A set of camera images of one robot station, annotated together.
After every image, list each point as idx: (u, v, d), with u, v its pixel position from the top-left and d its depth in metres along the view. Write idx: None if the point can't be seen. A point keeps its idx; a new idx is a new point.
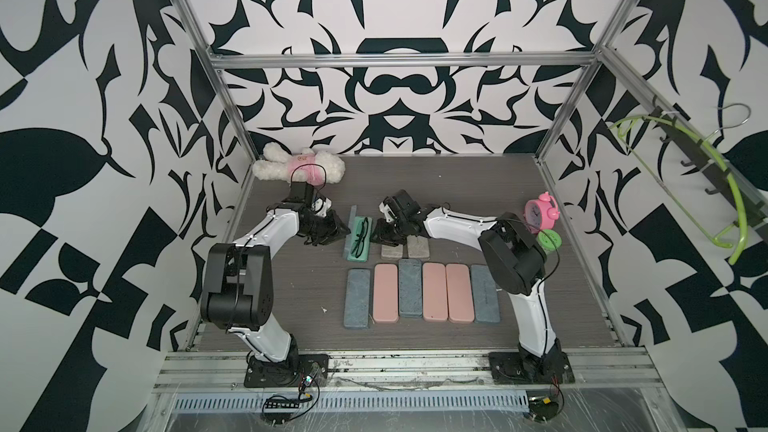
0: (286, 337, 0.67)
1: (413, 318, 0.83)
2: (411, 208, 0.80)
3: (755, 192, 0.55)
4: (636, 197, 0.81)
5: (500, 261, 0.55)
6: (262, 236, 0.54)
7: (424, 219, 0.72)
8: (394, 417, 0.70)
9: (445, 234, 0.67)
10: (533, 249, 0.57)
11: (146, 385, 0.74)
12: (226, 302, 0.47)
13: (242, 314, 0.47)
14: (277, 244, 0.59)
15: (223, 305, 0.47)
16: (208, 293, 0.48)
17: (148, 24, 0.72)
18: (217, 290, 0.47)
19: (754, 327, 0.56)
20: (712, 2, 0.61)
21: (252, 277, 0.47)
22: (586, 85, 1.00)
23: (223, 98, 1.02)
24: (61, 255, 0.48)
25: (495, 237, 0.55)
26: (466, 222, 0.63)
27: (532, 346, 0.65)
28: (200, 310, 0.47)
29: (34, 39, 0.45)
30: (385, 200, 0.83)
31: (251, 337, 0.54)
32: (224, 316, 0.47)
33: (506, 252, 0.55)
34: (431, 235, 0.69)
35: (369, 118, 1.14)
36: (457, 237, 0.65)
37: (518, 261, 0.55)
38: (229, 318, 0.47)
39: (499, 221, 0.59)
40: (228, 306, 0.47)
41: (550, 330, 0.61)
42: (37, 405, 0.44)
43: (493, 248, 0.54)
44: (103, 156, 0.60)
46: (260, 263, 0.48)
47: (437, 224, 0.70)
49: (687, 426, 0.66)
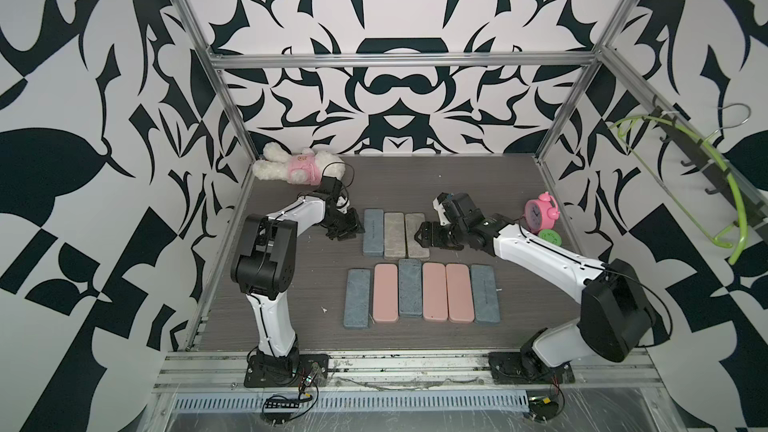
0: (291, 330, 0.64)
1: (413, 319, 0.83)
2: (475, 215, 0.68)
3: (755, 192, 0.55)
4: (636, 197, 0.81)
5: (605, 324, 0.44)
6: (291, 214, 0.59)
7: (496, 236, 0.60)
8: (394, 417, 0.70)
9: (522, 260, 0.57)
10: (643, 311, 0.46)
11: (147, 385, 0.74)
12: (252, 266, 0.52)
13: (265, 280, 0.52)
14: (303, 225, 0.64)
15: (249, 268, 0.52)
16: (238, 255, 0.53)
17: (148, 24, 0.72)
18: (247, 253, 0.53)
19: (754, 327, 0.56)
20: (712, 2, 0.61)
21: (278, 247, 0.53)
22: (586, 85, 1.00)
23: (223, 98, 1.02)
24: (60, 255, 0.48)
25: (603, 292, 0.44)
26: (562, 260, 0.51)
27: (546, 351, 0.63)
28: (229, 270, 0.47)
29: (35, 39, 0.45)
30: (444, 198, 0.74)
31: (264, 309, 0.57)
32: (248, 279, 0.53)
33: (613, 309, 0.44)
34: (500, 254, 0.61)
35: (369, 118, 1.14)
36: (539, 268, 0.54)
37: (623, 324, 0.44)
38: (252, 282, 0.53)
39: (605, 268, 0.47)
40: (252, 270, 0.52)
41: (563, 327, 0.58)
42: (37, 406, 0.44)
43: (604, 310, 0.43)
44: (103, 156, 0.60)
46: (289, 235, 0.53)
47: (508, 246, 0.58)
49: (687, 426, 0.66)
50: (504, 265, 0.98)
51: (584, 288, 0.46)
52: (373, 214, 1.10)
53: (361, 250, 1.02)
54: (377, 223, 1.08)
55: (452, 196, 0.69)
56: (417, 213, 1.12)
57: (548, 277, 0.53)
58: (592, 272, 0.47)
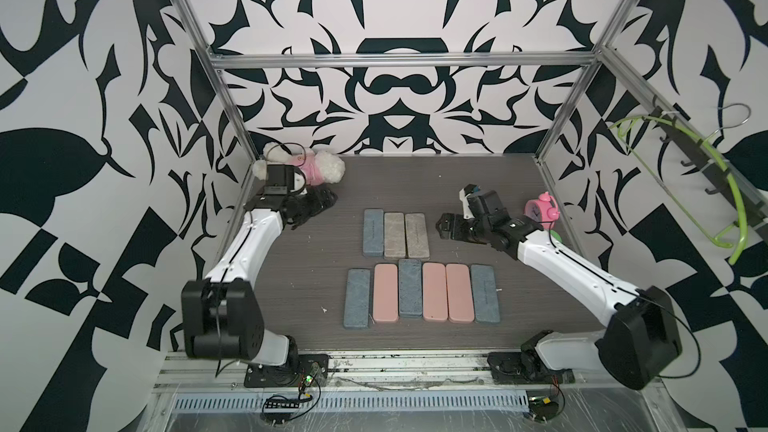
0: (279, 341, 0.64)
1: (413, 319, 0.83)
2: (500, 215, 0.65)
3: (755, 192, 0.55)
4: (636, 197, 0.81)
5: (629, 346, 0.42)
6: (241, 261, 0.48)
7: (523, 240, 0.57)
8: (394, 417, 0.70)
9: (547, 270, 0.55)
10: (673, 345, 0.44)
11: (146, 386, 0.73)
12: (210, 338, 0.44)
13: (229, 349, 0.44)
14: (261, 254, 0.54)
15: (209, 342, 0.44)
16: (191, 332, 0.43)
17: (148, 24, 0.72)
18: (199, 328, 0.43)
19: (754, 327, 0.56)
20: (712, 2, 0.61)
21: (234, 315, 0.43)
22: (586, 85, 1.00)
23: (223, 98, 1.02)
24: (61, 255, 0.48)
25: (634, 319, 0.42)
26: (592, 278, 0.48)
27: (549, 353, 0.63)
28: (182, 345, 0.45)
29: (35, 39, 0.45)
30: (470, 194, 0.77)
31: None
32: (210, 352, 0.44)
33: (643, 338, 0.42)
34: (524, 260, 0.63)
35: (369, 118, 1.14)
36: (565, 282, 0.52)
37: (650, 353, 0.42)
38: (217, 354, 0.44)
39: (638, 295, 0.45)
40: (212, 343, 0.44)
41: (570, 334, 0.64)
42: (37, 406, 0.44)
43: (631, 333, 0.41)
44: (103, 156, 0.60)
46: (241, 300, 0.43)
47: (536, 254, 0.56)
49: (688, 426, 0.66)
50: (504, 265, 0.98)
51: (614, 312, 0.44)
52: (372, 214, 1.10)
53: (360, 250, 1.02)
54: (377, 223, 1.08)
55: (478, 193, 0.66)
56: (417, 213, 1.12)
57: (573, 292, 0.51)
58: (623, 297, 0.45)
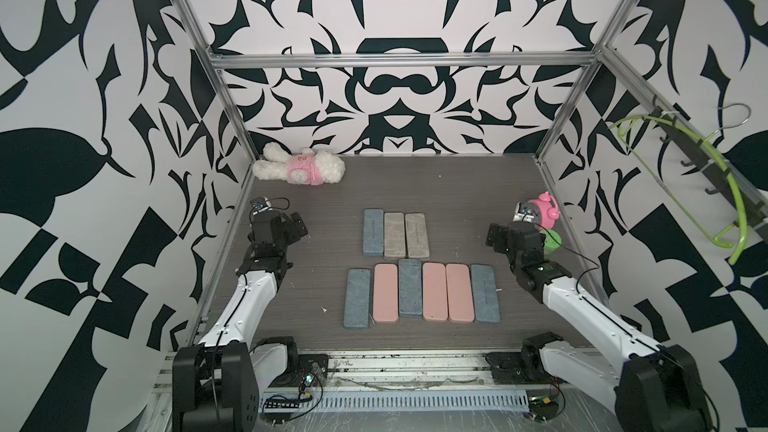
0: (278, 352, 0.63)
1: (413, 318, 0.83)
2: (534, 256, 0.66)
3: (755, 192, 0.55)
4: (636, 197, 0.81)
5: (642, 401, 0.41)
6: (236, 323, 0.47)
7: (548, 283, 0.59)
8: (394, 417, 0.70)
9: (571, 315, 0.55)
10: (695, 411, 0.41)
11: (146, 385, 0.74)
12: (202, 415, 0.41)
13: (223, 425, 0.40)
14: (254, 316, 0.52)
15: (199, 419, 0.40)
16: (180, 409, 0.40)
17: (148, 24, 0.72)
18: (190, 405, 0.40)
19: (754, 327, 0.56)
20: (712, 2, 0.61)
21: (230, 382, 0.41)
22: (586, 85, 1.00)
23: (223, 98, 1.02)
24: (61, 255, 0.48)
25: (648, 370, 0.41)
26: (612, 327, 0.48)
27: (553, 360, 0.62)
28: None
29: (35, 39, 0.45)
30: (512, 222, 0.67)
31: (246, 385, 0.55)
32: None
33: (658, 395, 0.41)
34: (547, 303, 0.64)
35: (369, 118, 1.14)
36: (587, 330, 0.51)
37: (666, 413, 0.41)
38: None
39: (659, 351, 0.44)
40: (204, 420, 0.40)
41: (582, 352, 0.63)
42: (37, 406, 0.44)
43: (644, 386, 0.41)
44: (103, 156, 0.60)
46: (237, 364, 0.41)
47: (561, 299, 0.56)
49: None
50: (504, 265, 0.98)
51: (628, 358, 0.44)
52: (372, 214, 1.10)
53: (360, 250, 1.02)
54: (377, 223, 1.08)
55: (518, 224, 0.66)
56: (418, 213, 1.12)
57: (592, 337, 0.51)
58: (642, 350, 0.44)
